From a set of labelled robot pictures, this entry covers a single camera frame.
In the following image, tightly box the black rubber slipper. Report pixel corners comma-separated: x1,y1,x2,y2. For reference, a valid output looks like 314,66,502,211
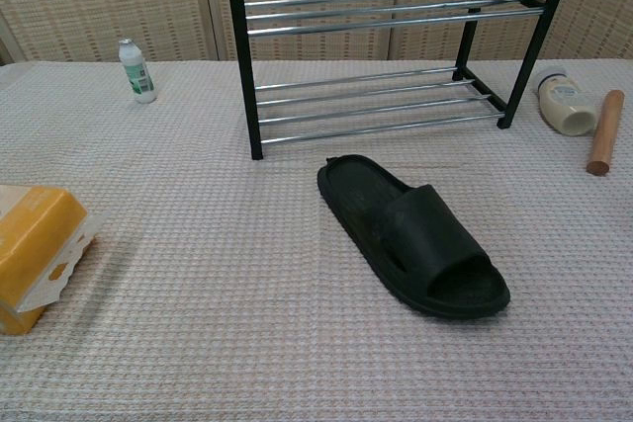
316,153,511,321

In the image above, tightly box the black metal shoe rack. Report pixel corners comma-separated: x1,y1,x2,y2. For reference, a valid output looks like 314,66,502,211
221,0,583,161

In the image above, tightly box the white woven tablecloth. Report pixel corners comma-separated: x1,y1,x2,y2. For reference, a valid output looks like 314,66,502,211
0,59,633,422

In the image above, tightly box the small white green bottle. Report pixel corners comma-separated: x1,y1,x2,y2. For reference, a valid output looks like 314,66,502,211
118,38,158,105

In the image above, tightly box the cream squeeze bottle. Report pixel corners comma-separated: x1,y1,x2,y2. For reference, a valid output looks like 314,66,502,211
532,67,598,137

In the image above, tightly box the yellow cat tissue pack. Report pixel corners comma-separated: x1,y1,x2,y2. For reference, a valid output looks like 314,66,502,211
0,184,98,336

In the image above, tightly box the wooden rolling pin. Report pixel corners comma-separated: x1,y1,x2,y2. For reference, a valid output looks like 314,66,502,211
587,89,626,177

